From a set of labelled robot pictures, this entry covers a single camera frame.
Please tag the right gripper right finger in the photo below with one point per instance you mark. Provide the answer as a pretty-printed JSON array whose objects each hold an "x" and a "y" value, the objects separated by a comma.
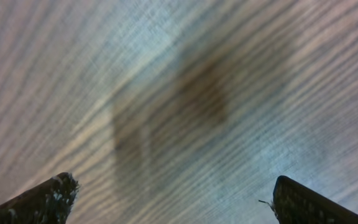
[{"x": 294, "y": 203}]

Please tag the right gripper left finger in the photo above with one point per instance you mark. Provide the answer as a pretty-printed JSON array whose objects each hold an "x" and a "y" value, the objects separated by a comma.
[{"x": 50, "y": 202}]

